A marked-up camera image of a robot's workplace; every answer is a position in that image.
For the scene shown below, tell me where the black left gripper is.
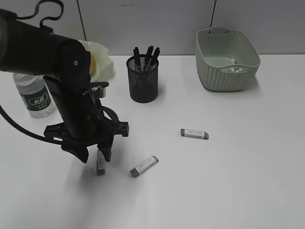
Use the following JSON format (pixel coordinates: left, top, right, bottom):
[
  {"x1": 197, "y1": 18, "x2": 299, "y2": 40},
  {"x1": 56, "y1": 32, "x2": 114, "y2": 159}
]
[{"x1": 44, "y1": 76, "x2": 129, "y2": 163}]

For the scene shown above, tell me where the grey white eraser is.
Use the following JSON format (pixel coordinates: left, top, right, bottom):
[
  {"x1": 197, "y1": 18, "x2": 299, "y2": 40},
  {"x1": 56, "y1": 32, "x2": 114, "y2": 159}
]
[
  {"x1": 130, "y1": 156, "x2": 159, "y2": 177},
  {"x1": 180, "y1": 128, "x2": 209, "y2": 140},
  {"x1": 96, "y1": 150, "x2": 106, "y2": 176}
]

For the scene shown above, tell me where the yellow mango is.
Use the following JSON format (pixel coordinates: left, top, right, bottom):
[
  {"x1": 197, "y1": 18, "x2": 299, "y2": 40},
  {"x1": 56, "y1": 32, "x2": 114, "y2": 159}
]
[{"x1": 89, "y1": 52, "x2": 96, "y2": 77}]

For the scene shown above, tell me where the clear water bottle green label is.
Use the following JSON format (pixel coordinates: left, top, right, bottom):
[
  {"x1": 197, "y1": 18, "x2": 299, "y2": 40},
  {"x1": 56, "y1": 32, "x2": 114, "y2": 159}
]
[{"x1": 13, "y1": 73, "x2": 55, "y2": 118}]

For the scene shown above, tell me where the black marker pen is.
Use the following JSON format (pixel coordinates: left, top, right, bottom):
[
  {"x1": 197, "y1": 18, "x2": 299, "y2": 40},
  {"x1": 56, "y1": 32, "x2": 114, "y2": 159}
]
[
  {"x1": 142, "y1": 46, "x2": 153, "y2": 72},
  {"x1": 133, "y1": 47, "x2": 142, "y2": 72},
  {"x1": 148, "y1": 47, "x2": 160, "y2": 71}
]

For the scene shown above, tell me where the waste paper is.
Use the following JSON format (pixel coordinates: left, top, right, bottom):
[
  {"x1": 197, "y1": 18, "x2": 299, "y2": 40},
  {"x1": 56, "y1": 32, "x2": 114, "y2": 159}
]
[{"x1": 222, "y1": 58, "x2": 243, "y2": 73}]

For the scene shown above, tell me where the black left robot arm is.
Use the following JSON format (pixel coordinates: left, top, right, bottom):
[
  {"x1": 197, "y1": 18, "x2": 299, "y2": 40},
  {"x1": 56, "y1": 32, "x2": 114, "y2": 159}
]
[{"x1": 0, "y1": 10, "x2": 129, "y2": 163}]

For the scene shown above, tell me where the pale green wavy plate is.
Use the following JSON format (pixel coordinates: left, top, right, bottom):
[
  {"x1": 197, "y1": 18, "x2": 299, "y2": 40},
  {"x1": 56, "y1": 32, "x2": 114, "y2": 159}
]
[{"x1": 79, "y1": 40, "x2": 115, "y2": 83}]

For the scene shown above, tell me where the black mesh pen holder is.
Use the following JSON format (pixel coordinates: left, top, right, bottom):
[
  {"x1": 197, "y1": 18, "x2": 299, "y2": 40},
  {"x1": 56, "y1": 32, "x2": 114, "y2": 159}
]
[{"x1": 126, "y1": 56, "x2": 159, "y2": 104}]

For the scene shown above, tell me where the pale green woven basket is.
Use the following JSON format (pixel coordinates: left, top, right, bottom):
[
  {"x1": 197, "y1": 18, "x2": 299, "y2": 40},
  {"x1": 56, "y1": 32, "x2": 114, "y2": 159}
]
[{"x1": 195, "y1": 26, "x2": 261, "y2": 92}]

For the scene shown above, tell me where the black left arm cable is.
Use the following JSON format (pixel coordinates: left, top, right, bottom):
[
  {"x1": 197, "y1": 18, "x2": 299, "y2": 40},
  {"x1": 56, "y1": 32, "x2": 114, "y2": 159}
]
[{"x1": 0, "y1": 0, "x2": 66, "y2": 145}]

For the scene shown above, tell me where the black cable left wall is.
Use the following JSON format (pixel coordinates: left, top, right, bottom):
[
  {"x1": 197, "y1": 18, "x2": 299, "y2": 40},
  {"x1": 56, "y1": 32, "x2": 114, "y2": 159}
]
[{"x1": 76, "y1": 0, "x2": 88, "y2": 41}]

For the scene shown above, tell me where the black cable wall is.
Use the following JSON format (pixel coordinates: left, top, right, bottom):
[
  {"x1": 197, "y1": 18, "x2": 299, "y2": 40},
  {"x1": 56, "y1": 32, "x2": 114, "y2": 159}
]
[
  {"x1": 209, "y1": 0, "x2": 218, "y2": 28},
  {"x1": 76, "y1": 0, "x2": 88, "y2": 41}
]

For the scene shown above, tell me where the black cable right wall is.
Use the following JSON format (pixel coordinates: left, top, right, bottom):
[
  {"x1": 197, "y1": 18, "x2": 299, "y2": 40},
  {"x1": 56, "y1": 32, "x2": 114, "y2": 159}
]
[{"x1": 209, "y1": 0, "x2": 218, "y2": 28}]

